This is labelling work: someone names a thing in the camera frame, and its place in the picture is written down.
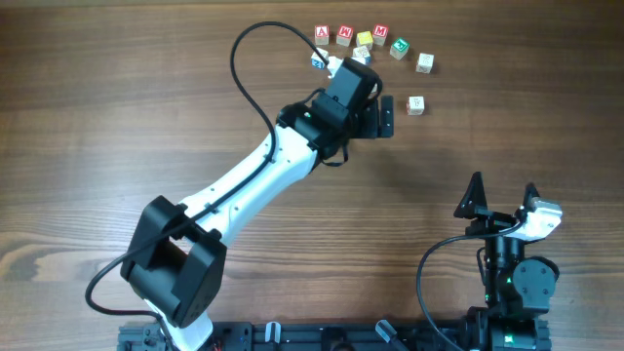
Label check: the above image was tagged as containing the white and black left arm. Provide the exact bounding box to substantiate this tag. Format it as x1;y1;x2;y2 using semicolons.
121;58;393;350

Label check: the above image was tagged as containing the red m block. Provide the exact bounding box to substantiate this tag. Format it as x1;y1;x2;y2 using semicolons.
335;25;354;47
371;24;389;46

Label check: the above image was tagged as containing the red A letter block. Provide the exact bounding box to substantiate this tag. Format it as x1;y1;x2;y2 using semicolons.
314;24;331;46

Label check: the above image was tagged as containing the red M block left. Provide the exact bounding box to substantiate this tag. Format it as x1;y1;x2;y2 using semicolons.
335;25;354;47

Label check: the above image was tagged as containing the plain block red side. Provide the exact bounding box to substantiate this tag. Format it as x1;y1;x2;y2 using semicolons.
407;96;425;116

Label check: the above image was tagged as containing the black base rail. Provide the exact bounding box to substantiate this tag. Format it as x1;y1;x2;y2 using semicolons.
117;320;552;351

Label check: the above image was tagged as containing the yellow top block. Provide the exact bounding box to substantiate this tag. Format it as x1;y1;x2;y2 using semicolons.
356;31;374;51

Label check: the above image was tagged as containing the blue side block left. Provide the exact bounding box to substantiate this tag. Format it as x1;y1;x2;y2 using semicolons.
311;48;329;70

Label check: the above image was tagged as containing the green top block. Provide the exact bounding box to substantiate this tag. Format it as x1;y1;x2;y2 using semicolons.
390;37;410;60

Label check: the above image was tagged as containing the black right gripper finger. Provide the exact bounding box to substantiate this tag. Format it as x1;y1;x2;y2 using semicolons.
453;172;488;218
523;182;540;208

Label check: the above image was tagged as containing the blue side block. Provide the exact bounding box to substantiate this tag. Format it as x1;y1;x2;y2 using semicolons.
352;46;371;65
311;48;329;70

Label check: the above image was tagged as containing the red M block right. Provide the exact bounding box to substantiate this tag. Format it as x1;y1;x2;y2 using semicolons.
371;24;389;46

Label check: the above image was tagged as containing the plain wooden block far right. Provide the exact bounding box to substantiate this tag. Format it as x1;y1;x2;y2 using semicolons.
416;53;435;74

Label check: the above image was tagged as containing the blue side block centre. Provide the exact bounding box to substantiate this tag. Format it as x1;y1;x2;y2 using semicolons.
352;46;371;65

